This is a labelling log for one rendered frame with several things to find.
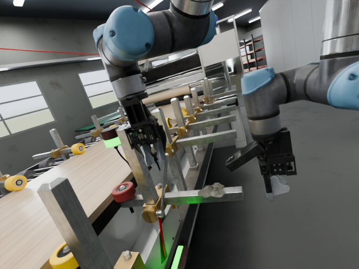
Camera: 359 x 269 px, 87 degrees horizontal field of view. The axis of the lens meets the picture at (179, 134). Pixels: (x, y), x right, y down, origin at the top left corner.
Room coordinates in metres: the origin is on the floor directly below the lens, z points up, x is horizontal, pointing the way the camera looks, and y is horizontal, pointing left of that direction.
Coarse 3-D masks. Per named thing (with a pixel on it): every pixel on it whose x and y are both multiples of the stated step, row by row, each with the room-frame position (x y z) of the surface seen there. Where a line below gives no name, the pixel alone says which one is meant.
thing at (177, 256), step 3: (180, 246) 0.50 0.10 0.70; (177, 249) 0.49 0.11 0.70; (180, 249) 0.49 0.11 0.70; (177, 252) 0.48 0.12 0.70; (180, 252) 0.48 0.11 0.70; (177, 255) 0.47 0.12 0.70; (180, 255) 0.47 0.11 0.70; (174, 258) 0.46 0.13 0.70; (177, 258) 0.46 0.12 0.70; (174, 261) 0.46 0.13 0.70; (177, 261) 0.45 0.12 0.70; (174, 264) 0.45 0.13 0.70; (177, 264) 0.44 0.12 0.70; (171, 267) 0.44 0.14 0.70; (174, 267) 0.44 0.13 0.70
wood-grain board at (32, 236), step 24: (96, 144) 1.57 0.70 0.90; (72, 168) 1.08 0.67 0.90; (96, 168) 0.94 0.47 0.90; (120, 168) 0.84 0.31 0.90; (24, 192) 0.91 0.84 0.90; (96, 192) 0.66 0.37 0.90; (0, 216) 0.71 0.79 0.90; (24, 216) 0.64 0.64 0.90; (48, 216) 0.59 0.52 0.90; (96, 216) 0.53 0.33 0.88; (0, 240) 0.53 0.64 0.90; (24, 240) 0.49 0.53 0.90; (48, 240) 0.46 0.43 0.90; (0, 264) 0.42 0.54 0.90; (24, 264) 0.39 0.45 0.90; (48, 264) 0.38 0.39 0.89
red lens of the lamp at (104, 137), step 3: (114, 129) 0.54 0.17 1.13; (117, 129) 0.54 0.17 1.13; (102, 132) 0.54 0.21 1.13; (105, 132) 0.53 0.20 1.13; (108, 132) 0.53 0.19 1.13; (111, 132) 0.53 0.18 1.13; (114, 132) 0.53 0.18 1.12; (102, 135) 0.54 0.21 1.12; (105, 135) 0.53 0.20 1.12; (108, 135) 0.53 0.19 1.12; (111, 135) 0.53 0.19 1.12; (114, 135) 0.53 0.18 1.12; (117, 135) 0.54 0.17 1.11; (105, 138) 0.53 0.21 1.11; (108, 138) 0.53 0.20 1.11
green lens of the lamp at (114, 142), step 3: (114, 138) 0.53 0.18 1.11; (117, 138) 0.53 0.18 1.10; (105, 141) 0.54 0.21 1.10; (108, 141) 0.53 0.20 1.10; (111, 141) 0.53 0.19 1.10; (114, 141) 0.53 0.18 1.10; (117, 141) 0.53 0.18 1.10; (105, 144) 0.54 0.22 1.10; (108, 144) 0.53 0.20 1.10; (111, 144) 0.53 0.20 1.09; (114, 144) 0.53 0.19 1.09; (117, 144) 0.53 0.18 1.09; (108, 147) 0.53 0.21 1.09
